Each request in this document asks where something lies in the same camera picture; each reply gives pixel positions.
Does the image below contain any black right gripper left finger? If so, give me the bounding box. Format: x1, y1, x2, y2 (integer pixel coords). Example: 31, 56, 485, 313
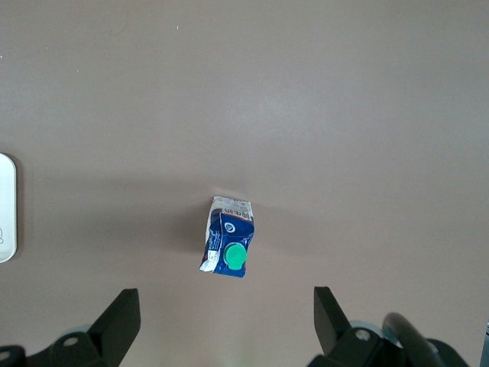
0, 287, 141, 367

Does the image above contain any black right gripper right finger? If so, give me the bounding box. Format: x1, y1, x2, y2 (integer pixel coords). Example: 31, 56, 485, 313
307, 286, 473, 367

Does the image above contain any blue white milk carton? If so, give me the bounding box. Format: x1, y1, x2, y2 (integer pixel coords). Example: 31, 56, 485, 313
198, 195, 256, 280

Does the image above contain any cream rectangular tray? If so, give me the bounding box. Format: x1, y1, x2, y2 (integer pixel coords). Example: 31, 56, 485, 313
0, 152, 18, 265

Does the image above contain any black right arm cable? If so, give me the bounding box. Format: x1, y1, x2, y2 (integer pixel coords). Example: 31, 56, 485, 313
381, 312, 449, 367

